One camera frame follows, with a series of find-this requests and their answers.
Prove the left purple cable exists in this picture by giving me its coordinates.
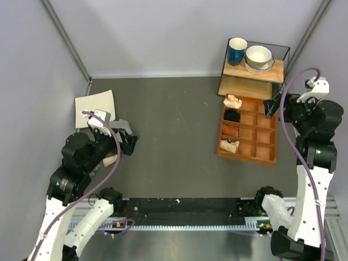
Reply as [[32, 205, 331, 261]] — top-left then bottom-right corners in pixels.
[[29, 110, 136, 261]]

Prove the beige underwear in pile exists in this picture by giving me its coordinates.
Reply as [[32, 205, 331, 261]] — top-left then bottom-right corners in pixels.
[[102, 154, 117, 167]]

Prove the lower white bowl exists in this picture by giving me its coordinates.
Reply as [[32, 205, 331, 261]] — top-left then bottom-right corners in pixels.
[[245, 59, 275, 74]]

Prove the white bowl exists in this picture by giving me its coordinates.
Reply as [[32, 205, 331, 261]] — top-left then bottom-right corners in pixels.
[[245, 46, 272, 69], [245, 59, 275, 74]]

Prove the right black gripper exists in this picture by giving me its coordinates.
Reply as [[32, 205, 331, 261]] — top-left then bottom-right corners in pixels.
[[263, 90, 320, 134]]

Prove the blue mug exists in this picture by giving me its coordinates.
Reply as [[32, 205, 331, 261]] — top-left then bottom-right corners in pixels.
[[227, 38, 247, 66]]

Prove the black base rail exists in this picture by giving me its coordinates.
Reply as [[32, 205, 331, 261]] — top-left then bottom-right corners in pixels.
[[102, 198, 272, 234]]

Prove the orange wooden divided organizer box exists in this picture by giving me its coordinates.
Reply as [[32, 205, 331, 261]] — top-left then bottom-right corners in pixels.
[[217, 95, 277, 166]]

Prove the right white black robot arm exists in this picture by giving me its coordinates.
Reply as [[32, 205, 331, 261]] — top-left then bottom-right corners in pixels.
[[253, 93, 344, 260]]

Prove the white board sheet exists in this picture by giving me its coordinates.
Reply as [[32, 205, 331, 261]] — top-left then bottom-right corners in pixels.
[[74, 90, 116, 129]]

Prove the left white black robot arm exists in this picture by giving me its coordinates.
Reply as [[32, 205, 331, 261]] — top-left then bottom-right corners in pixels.
[[27, 128, 139, 260]]

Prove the grey striped underwear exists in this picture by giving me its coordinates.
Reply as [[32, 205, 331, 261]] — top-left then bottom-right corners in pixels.
[[109, 119, 133, 135]]

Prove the black wire wooden shelf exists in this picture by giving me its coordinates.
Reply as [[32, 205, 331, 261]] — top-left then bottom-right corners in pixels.
[[217, 41, 290, 100]]

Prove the black rolled underwear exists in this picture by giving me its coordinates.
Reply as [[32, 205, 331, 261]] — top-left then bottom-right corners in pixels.
[[223, 108, 240, 122]]

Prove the upper white bowl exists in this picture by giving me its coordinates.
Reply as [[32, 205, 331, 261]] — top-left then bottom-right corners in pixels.
[[245, 46, 272, 69]]

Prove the cream rolled underwear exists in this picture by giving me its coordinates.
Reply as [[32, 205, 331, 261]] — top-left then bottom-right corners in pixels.
[[220, 139, 240, 153]]

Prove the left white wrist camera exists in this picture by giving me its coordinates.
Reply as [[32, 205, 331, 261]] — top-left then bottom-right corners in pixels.
[[82, 109, 111, 136]]

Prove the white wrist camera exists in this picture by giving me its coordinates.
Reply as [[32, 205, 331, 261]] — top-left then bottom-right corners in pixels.
[[82, 109, 111, 136], [296, 77, 330, 103]]

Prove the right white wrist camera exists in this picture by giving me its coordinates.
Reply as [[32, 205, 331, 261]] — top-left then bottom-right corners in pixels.
[[296, 77, 330, 103]]

